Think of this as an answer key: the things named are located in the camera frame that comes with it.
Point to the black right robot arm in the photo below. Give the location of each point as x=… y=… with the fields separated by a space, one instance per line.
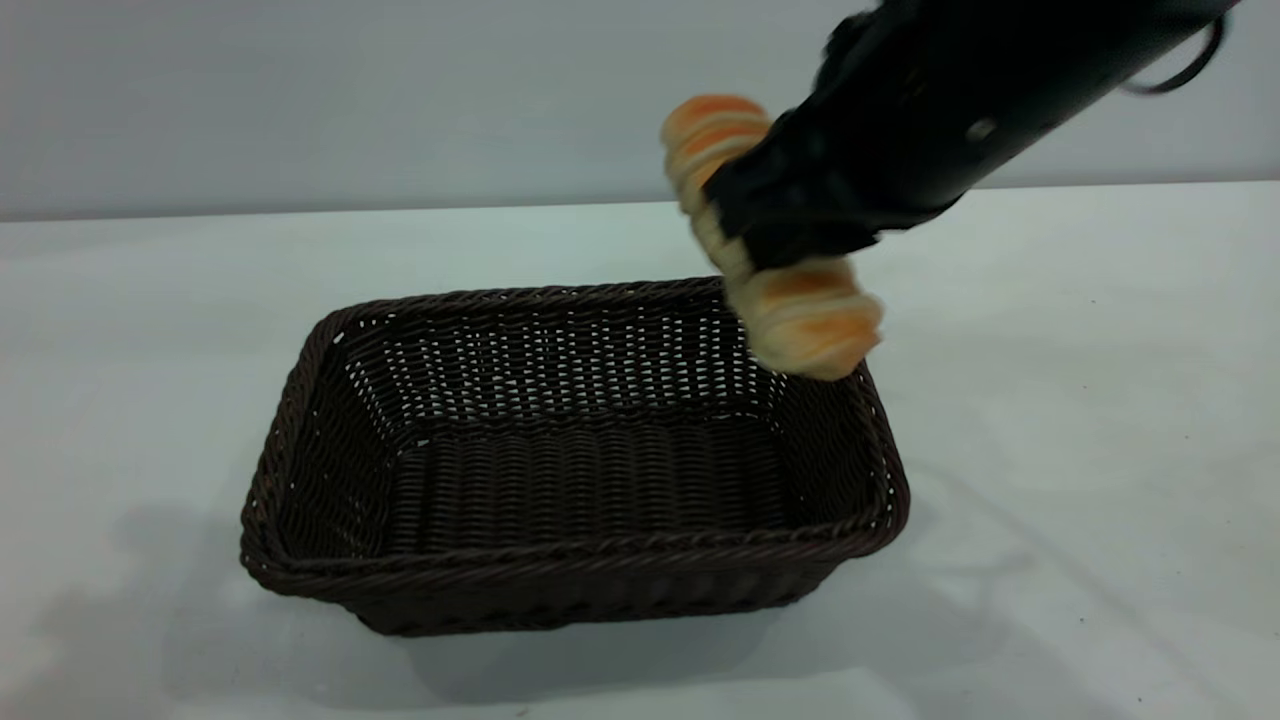
x=1100 y=55

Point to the dark brown wicker basket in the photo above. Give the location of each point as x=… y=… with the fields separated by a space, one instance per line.
x=560 y=480

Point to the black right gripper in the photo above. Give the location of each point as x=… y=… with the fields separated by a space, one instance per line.
x=910 y=110

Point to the ridged orange bread roll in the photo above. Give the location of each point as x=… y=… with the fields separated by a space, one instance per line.
x=810 y=322

